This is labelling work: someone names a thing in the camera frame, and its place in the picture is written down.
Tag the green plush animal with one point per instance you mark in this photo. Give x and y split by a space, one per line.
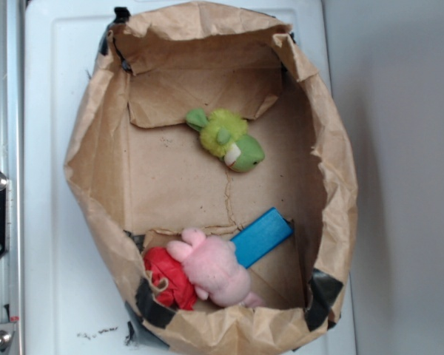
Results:
224 134

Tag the blue rectangular block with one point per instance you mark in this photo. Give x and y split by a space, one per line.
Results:
260 237

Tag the pink plush pig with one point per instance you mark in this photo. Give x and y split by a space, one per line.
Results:
210 264

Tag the brown paper bag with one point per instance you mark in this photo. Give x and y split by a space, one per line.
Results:
151 70

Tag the red crumpled cloth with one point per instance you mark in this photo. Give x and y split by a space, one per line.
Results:
174 290

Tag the aluminium frame rail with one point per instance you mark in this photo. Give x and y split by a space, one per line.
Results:
11 164

